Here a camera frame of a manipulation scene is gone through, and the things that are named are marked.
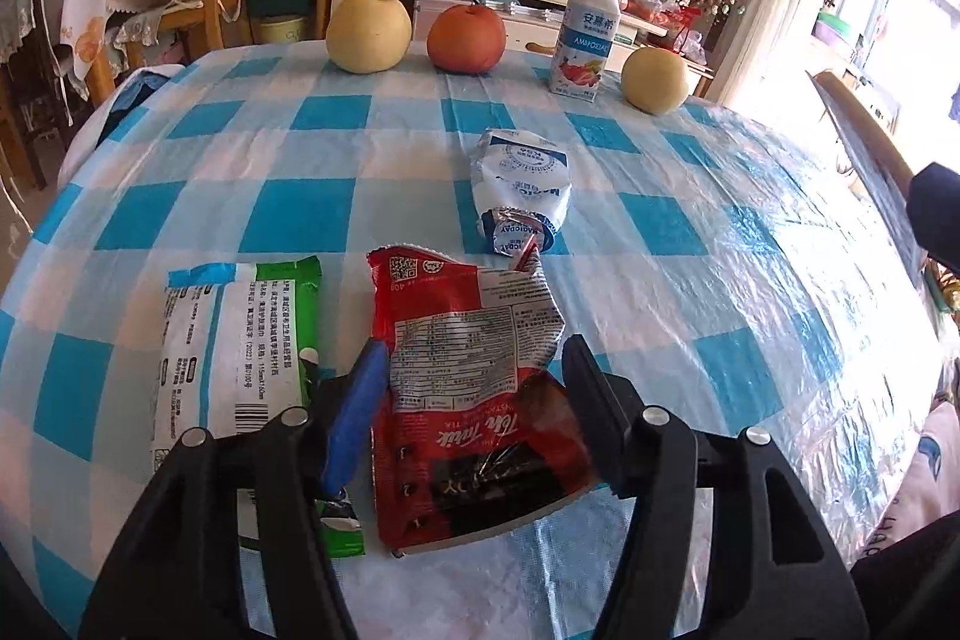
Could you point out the left yellow pear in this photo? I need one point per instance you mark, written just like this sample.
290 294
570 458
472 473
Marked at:
367 36

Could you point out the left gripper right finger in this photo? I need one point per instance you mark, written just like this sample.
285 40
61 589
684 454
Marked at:
606 407

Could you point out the yellow pear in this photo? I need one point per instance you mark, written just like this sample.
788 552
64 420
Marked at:
367 36
655 80

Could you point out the red snack wrapper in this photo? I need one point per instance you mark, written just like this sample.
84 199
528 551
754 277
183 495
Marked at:
476 436

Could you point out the right yellow pear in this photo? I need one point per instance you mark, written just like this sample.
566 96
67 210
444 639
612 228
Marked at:
655 80

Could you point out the crumpled white milk pouch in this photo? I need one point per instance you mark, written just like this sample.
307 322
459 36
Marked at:
521 187

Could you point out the light wooden chair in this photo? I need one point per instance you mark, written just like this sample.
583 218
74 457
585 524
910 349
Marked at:
199 21

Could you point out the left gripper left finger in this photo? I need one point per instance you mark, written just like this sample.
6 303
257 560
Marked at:
346 408

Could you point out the pink storage box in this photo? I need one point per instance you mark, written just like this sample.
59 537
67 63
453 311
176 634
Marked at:
425 13

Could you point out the blue white checkered tablecloth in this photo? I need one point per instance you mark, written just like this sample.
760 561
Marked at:
734 280

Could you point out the green waste bin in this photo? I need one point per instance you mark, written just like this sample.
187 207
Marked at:
282 29

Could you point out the red apple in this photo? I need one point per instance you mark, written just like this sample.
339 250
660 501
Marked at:
466 39

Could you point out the white yogurt drink bottle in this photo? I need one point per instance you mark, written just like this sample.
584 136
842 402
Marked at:
582 48

